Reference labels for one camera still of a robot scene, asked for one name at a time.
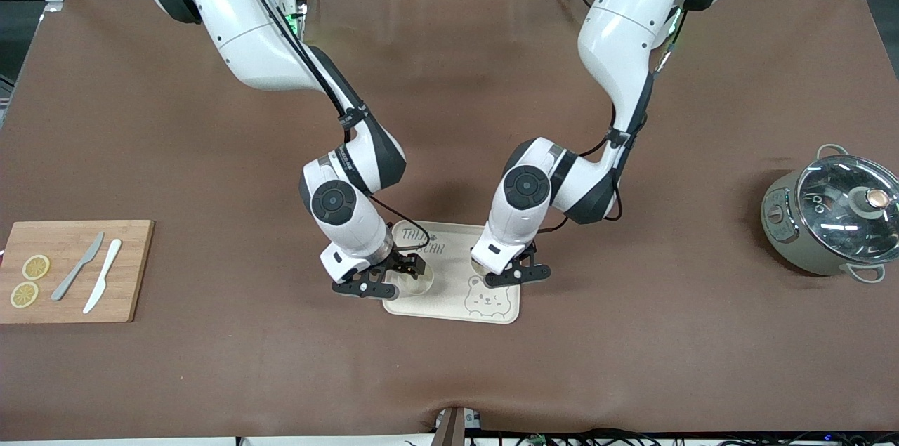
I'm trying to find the cream bear print tray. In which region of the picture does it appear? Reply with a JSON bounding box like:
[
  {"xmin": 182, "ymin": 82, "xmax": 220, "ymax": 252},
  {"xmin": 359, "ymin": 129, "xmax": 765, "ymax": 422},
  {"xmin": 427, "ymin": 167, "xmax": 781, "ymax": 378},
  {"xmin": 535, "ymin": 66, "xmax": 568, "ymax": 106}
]
[{"xmin": 382, "ymin": 220, "xmax": 523, "ymax": 325}]

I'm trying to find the brown table cover mat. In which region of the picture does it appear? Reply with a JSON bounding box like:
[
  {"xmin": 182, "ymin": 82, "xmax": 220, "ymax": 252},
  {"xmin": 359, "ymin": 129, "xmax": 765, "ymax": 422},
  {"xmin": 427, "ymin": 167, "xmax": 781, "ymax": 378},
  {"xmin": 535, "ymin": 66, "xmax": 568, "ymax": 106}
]
[{"xmin": 0, "ymin": 0, "xmax": 899, "ymax": 441}]

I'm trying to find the wooden cutting board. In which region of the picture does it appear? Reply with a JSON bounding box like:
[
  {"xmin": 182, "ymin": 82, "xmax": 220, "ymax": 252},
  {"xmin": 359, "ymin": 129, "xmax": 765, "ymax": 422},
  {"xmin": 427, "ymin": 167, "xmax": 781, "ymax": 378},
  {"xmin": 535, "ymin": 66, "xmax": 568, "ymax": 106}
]
[{"xmin": 0, "ymin": 220, "xmax": 155, "ymax": 324}]

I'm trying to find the white plastic knife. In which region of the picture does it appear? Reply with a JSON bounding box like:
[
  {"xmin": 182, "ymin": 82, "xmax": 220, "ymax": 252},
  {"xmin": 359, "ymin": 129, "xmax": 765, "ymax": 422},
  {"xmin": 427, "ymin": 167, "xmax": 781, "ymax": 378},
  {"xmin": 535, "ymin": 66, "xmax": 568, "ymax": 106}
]
[{"xmin": 82, "ymin": 239, "xmax": 123, "ymax": 315}]

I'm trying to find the grey plastic knife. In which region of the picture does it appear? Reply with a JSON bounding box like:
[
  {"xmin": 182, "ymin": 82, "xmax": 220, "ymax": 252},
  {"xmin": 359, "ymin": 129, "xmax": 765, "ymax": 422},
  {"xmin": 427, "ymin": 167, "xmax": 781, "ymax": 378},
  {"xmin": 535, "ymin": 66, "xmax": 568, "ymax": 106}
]
[{"xmin": 51, "ymin": 232, "xmax": 105, "ymax": 302}]

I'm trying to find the grey-green cooking pot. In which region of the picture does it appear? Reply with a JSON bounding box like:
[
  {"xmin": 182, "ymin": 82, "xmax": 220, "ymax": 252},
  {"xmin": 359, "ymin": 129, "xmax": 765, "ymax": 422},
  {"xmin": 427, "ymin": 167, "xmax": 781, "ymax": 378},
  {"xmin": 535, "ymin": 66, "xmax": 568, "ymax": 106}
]
[{"xmin": 761, "ymin": 144, "xmax": 899, "ymax": 284}]

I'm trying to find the glass pot lid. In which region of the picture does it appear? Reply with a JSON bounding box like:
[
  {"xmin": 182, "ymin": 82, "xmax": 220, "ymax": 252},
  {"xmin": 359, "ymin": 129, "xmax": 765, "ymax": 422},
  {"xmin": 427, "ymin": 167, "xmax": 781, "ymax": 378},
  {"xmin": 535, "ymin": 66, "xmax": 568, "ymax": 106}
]
[{"xmin": 796, "ymin": 155, "xmax": 899, "ymax": 264}]

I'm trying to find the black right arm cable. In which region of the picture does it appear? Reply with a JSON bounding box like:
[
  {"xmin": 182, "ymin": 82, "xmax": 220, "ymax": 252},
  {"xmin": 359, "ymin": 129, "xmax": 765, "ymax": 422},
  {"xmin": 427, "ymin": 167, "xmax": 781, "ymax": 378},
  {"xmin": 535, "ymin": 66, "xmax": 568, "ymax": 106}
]
[{"xmin": 204, "ymin": 0, "xmax": 433, "ymax": 254}]

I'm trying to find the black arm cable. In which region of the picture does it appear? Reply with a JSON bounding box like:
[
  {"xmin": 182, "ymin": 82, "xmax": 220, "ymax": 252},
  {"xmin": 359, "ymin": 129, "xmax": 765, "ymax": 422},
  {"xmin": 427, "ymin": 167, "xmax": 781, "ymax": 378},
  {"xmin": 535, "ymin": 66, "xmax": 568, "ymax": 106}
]
[
  {"xmin": 539, "ymin": 7, "xmax": 693, "ymax": 233},
  {"xmin": 204, "ymin": 0, "xmax": 433, "ymax": 254}
]

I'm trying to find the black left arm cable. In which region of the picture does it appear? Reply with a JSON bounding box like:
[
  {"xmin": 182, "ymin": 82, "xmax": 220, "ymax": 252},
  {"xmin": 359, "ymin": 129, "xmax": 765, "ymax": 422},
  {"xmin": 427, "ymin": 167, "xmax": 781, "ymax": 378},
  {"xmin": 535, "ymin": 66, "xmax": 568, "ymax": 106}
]
[{"xmin": 539, "ymin": 7, "xmax": 693, "ymax": 233}]

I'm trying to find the metal table edge bracket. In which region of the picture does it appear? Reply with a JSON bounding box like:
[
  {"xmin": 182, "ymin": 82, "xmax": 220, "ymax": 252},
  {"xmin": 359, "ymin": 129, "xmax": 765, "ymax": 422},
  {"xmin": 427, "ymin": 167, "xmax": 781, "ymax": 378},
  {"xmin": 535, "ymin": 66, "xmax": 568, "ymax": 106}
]
[{"xmin": 432, "ymin": 406, "xmax": 484, "ymax": 446}]

